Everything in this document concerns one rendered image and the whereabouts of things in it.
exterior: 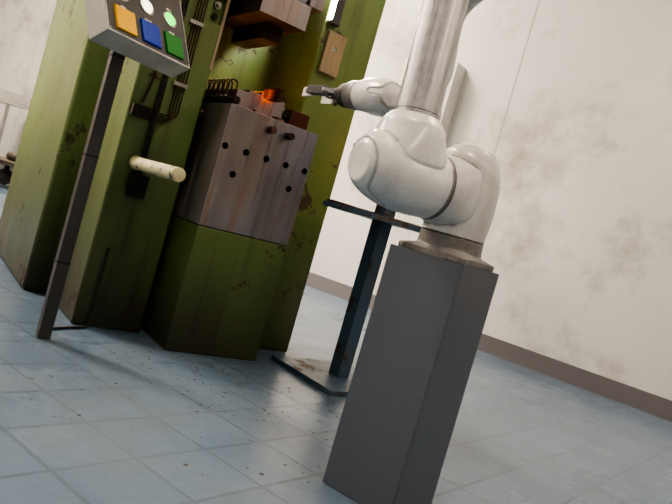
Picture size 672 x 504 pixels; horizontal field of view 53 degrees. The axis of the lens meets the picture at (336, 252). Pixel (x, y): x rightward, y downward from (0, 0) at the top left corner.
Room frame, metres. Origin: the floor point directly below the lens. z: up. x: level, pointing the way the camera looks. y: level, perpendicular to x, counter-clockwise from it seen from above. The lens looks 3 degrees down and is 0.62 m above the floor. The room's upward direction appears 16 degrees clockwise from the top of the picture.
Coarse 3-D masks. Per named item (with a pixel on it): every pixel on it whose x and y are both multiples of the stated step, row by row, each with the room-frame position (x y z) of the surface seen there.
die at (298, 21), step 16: (240, 0) 2.61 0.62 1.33; (256, 0) 2.49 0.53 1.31; (272, 0) 2.47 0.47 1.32; (288, 0) 2.51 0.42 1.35; (240, 16) 2.61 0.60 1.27; (256, 16) 2.54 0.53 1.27; (272, 16) 2.48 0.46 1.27; (288, 16) 2.52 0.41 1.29; (304, 16) 2.55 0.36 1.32; (288, 32) 2.64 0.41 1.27
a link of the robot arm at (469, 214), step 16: (464, 144) 1.58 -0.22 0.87; (464, 160) 1.54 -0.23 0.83; (480, 160) 1.54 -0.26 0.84; (496, 160) 1.58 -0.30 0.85; (464, 176) 1.51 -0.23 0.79; (480, 176) 1.53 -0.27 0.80; (496, 176) 1.56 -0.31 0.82; (464, 192) 1.51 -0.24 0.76; (480, 192) 1.54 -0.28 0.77; (496, 192) 1.57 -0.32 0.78; (448, 208) 1.51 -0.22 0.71; (464, 208) 1.52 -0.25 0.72; (480, 208) 1.54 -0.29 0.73; (432, 224) 1.57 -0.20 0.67; (448, 224) 1.54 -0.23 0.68; (464, 224) 1.54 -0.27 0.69; (480, 224) 1.55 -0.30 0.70; (480, 240) 1.56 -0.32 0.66
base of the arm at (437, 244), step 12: (408, 240) 1.61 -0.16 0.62; (420, 240) 1.59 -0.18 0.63; (432, 240) 1.56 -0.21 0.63; (444, 240) 1.54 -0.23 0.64; (456, 240) 1.54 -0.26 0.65; (432, 252) 1.54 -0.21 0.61; (444, 252) 1.53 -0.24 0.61; (456, 252) 1.53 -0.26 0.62; (468, 252) 1.54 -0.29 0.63; (480, 252) 1.58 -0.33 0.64; (468, 264) 1.53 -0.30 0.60; (480, 264) 1.57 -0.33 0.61
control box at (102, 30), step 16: (96, 0) 1.93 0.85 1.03; (112, 0) 1.94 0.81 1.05; (128, 0) 2.00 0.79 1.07; (160, 0) 2.15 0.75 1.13; (176, 0) 2.23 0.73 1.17; (96, 16) 1.92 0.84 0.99; (112, 16) 1.92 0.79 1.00; (144, 16) 2.05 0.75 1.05; (160, 16) 2.12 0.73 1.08; (176, 16) 2.20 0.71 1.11; (96, 32) 1.91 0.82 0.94; (112, 32) 1.91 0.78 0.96; (160, 32) 2.10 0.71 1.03; (176, 32) 2.17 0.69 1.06; (112, 48) 1.99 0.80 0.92; (128, 48) 2.00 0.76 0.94; (144, 48) 2.02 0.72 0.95; (144, 64) 2.11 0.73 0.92; (160, 64) 2.12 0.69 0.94; (176, 64) 2.14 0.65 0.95
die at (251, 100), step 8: (240, 96) 2.46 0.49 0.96; (248, 96) 2.48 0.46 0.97; (256, 96) 2.49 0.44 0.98; (240, 104) 2.46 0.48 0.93; (248, 104) 2.48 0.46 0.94; (256, 104) 2.50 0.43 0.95; (264, 104) 2.52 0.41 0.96; (272, 104) 2.53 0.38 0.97; (280, 104) 2.55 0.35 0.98; (264, 112) 2.52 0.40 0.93; (272, 112) 2.54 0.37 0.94; (280, 112) 2.56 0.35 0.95
